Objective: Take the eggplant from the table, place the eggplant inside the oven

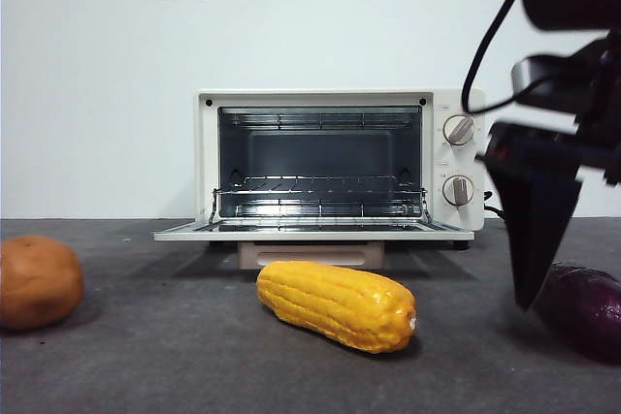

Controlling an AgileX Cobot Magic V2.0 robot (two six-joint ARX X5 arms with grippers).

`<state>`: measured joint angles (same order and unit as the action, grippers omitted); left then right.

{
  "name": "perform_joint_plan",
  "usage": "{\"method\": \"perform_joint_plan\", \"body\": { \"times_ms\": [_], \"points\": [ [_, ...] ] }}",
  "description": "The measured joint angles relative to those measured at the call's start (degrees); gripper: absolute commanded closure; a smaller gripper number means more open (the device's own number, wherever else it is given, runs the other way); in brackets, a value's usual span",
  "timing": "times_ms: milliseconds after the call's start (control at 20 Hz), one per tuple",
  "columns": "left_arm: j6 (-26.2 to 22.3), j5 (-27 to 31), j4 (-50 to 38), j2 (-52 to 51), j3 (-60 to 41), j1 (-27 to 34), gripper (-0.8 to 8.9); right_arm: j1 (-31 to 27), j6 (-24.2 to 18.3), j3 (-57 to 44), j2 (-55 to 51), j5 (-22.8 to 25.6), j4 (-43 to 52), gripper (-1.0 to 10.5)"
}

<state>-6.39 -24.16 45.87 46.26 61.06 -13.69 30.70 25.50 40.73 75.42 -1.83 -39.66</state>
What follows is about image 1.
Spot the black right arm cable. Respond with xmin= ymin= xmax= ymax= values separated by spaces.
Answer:
xmin=460 ymin=0 xmax=536 ymax=113

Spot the oven door with beige handle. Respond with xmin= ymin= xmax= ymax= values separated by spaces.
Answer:
xmin=153 ymin=217 xmax=476 ymax=272

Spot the metal wire oven rack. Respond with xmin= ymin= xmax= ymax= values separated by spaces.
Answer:
xmin=212 ymin=174 xmax=429 ymax=219

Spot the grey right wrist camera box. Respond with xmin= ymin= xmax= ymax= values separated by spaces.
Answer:
xmin=510 ymin=55 xmax=581 ymax=107

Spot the smaller beige oven knob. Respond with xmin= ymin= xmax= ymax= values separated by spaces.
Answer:
xmin=441 ymin=174 xmax=476 ymax=207

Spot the brown potato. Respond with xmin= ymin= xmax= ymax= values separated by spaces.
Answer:
xmin=0 ymin=235 xmax=85 ymax=331

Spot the purple eggplant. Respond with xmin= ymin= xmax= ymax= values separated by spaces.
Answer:
xmin=532 ymin=261 xmax=621 ymax=365

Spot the white Toshiba toaster oven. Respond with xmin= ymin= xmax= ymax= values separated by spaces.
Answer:
xmin=194 ymin=88 xmax=486 ymax=251

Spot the larger beige oven knob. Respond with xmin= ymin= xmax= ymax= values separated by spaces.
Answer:
xmin=443 ymin=114 xmax=477 ymax=147

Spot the yellow corn cob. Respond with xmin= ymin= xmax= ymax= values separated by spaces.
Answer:
xmin=256 ymin=260 xmax=418 ymax=354

